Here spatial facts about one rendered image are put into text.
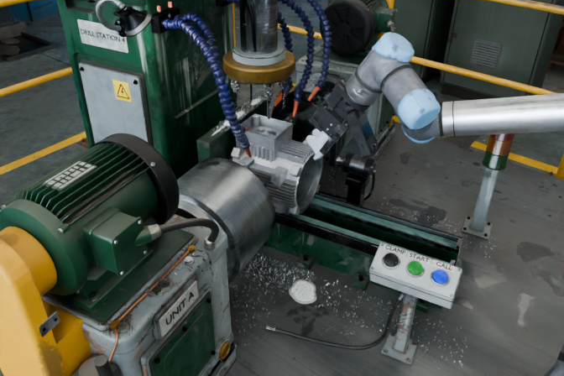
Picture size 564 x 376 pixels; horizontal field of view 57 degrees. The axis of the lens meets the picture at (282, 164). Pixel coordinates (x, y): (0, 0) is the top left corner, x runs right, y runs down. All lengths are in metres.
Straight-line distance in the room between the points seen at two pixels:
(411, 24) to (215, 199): 3.59
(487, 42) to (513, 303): 3.05
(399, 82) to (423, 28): 3.44
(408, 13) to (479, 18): 0.58
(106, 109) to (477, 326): 1.08
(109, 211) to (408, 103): 0.58
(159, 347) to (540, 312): 0.96
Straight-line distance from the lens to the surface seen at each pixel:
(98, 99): 1.44
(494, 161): 1.52
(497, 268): 1.56
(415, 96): 1.02
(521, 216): 1.79
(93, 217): 0.81
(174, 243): 0.95
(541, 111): 1.14
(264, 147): 1.34
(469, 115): 1.13
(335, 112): 1.17
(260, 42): 1.24
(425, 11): 4.44
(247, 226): 1.11
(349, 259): 1.39
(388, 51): 1.06
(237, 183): 1.13
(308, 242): 1.42
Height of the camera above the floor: 1.79
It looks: 32 degrees down
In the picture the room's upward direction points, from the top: 1 degrees clockwise
